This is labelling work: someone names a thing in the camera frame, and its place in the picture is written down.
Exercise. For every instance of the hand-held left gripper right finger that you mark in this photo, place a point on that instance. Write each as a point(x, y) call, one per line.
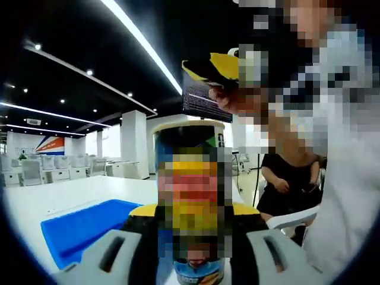
point(267, 261)

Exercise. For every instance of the person's white shirt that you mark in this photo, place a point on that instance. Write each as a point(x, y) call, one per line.
point(341, 207)

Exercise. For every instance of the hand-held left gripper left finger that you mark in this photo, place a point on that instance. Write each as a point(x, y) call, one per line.
point(115, 258)

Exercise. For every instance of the ceiling air conditioner unit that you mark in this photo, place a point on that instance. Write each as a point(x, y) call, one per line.
point(34, 121)

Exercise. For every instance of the white plastic chair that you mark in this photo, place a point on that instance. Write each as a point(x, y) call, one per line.
point(294, 221)

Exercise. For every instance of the white square pillar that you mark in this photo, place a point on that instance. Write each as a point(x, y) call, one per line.
point(135, 145)

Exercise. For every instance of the blue plastic box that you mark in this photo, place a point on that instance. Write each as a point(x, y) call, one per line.
point(80, 228)

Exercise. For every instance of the red blue wall banner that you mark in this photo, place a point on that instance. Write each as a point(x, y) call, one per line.
point(52, 146)

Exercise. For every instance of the row of white office desks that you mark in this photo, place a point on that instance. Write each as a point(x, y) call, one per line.
point(50, 169)

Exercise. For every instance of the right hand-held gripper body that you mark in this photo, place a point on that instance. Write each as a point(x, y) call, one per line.
point(233, 51)

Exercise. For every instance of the person's right hand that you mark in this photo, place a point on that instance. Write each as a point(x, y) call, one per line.
point(227, 98)

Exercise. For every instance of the dark blue chip container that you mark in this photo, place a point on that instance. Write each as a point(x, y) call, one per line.
point(190, 138)

